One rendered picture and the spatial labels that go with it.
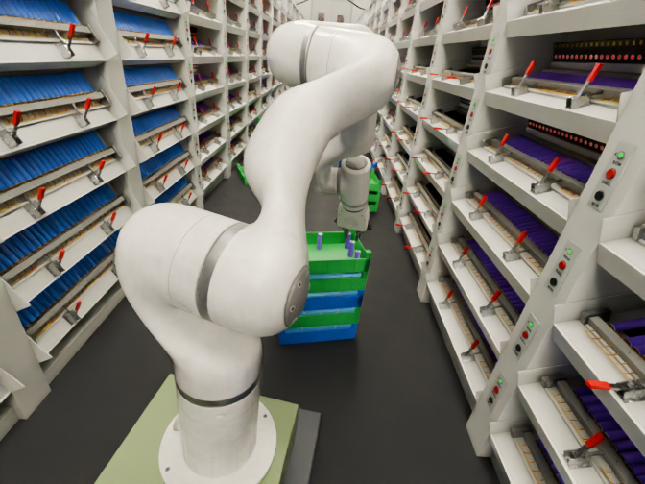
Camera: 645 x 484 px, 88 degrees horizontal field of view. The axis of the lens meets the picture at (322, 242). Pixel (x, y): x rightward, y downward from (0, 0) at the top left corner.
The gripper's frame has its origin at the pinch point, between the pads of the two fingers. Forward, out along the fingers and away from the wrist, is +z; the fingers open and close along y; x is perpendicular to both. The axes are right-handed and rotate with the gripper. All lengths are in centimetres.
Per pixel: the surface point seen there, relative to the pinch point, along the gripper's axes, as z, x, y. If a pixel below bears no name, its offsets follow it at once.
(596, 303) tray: -27, -25, 58
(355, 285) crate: 12.9, -12.7, 5.0
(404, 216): 70, 77, 15
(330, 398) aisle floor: 25, -49, 7
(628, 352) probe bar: -31, -36, 60
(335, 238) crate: 11.7, 4.6, -7.9
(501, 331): 2, -21, 50
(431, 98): 7, 106, 14
